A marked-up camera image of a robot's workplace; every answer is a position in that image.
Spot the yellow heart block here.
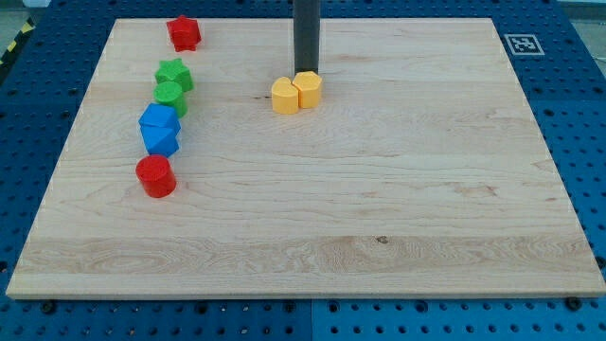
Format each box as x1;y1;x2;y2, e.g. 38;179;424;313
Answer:
271;77;299;115

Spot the green star block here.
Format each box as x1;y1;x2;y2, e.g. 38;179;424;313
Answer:
154;58;194;92

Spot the red star block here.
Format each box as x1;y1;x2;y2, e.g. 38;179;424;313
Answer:
166;15;202;52

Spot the yellow hexagon block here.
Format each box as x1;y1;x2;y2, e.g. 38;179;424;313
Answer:
293;71;323;109

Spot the wooden board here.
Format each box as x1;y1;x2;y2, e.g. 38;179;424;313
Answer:
7;18;605;299

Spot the red cylinder block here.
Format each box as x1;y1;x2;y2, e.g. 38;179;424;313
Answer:
135;154;177;198

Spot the blue triangular prism block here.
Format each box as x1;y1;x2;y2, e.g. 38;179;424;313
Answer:
140;126;179;157

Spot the blue cube block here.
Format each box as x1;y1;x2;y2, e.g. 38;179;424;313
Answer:
138;103;181;134

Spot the green cylinder block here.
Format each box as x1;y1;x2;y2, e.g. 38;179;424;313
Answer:
153;81;188;118

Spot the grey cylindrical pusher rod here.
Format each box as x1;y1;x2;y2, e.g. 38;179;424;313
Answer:
293;0;321;73

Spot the white fiducial marker tag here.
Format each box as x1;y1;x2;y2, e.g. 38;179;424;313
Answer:
505;34;544;56

